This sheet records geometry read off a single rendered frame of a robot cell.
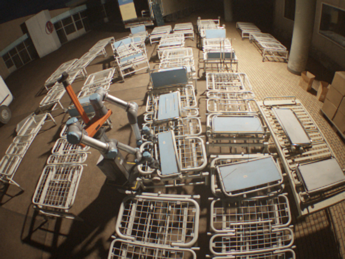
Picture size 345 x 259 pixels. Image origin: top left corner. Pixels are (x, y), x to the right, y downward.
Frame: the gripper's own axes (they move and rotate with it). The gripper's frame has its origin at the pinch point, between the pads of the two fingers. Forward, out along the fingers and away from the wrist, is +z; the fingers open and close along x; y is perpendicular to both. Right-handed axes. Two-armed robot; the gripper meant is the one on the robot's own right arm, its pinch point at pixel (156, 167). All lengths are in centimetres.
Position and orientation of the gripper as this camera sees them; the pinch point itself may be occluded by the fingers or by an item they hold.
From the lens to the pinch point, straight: 214.1
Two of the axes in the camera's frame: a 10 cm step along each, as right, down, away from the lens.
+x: -9.3, 3.2, 1.5
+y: -1.3, -7.0, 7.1
